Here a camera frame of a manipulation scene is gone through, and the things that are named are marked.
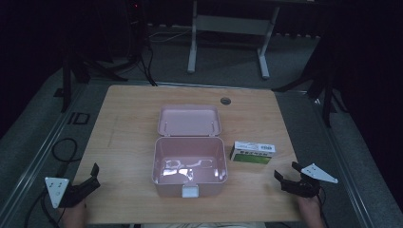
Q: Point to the person's right hand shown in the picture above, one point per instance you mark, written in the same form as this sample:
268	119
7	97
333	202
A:
310	210

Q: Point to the white metal desk frame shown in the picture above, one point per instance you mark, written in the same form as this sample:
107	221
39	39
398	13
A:
233	24

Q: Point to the black tripod stand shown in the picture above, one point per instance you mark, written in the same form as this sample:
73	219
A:
67	82
326	91

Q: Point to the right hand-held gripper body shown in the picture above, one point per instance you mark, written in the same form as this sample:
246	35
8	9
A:
302	186

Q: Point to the dark equipment stand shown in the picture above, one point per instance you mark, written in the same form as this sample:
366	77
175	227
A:
136	31

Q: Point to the metal floor rail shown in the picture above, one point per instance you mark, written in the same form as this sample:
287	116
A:
343	164
38	158

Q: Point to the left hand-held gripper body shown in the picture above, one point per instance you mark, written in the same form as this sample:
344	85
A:
57	190

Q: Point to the white and green medicine box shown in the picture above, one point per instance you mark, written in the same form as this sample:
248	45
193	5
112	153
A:
252	153

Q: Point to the person's left hand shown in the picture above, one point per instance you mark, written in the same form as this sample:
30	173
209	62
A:
75	217

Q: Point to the pink plastic storage box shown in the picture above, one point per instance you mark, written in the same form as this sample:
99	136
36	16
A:
189	152

